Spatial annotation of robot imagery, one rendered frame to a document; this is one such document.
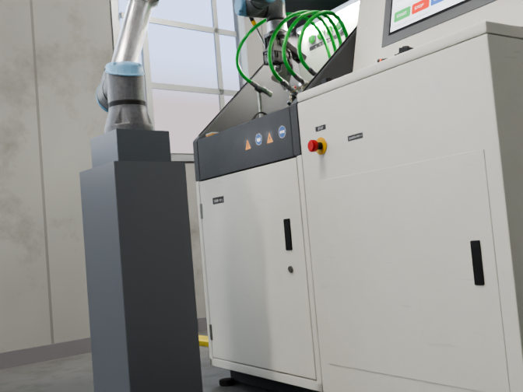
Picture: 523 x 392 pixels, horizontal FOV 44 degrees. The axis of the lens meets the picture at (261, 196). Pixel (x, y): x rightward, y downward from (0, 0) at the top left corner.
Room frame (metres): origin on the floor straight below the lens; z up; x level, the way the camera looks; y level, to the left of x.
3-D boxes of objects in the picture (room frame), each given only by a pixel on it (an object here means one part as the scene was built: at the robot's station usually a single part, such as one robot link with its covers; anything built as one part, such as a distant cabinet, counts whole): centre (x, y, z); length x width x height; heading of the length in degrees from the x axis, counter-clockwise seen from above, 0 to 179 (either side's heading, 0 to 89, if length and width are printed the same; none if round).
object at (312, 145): (1.87, -0.17, 0.80); 0.05 x 0.04 x 0.05; 34
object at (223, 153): (2.27, 0.04, 0.87); 0.62 x 0.04 x 0.16; 34
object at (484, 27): (1.74, -0.42, 0.96); 0.70 x 0.22 x 0.03; 34
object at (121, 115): (1.99, 0.39, 0.95); 0.15 x 0.15 x 0.10
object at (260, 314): (2.26, 0.06, 0.44); 0.65 x 0.02 x 0.68; 34
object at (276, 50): (2.37, -0.11, 1.24); 0.09 x 0.08 x 0.12; 124
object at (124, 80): (2.00, 0.40, 1.07); 0.13 x 0.12 x 0.14; 25
